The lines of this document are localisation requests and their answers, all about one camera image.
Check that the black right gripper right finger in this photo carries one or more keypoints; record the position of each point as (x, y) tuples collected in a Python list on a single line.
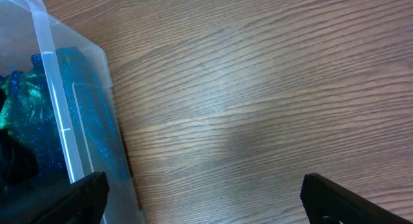
[(327, 202)]

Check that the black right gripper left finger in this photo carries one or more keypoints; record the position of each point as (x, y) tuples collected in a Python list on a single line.
[(83, 202)]

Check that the black garment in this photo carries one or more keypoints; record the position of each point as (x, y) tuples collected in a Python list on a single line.
[(18, 164)]

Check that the sparkly blue garment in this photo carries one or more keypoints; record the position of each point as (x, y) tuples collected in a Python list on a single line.
[(72, 131)]

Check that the clear plastic storage bin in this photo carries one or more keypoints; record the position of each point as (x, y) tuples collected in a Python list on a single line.
[(28, 29)]

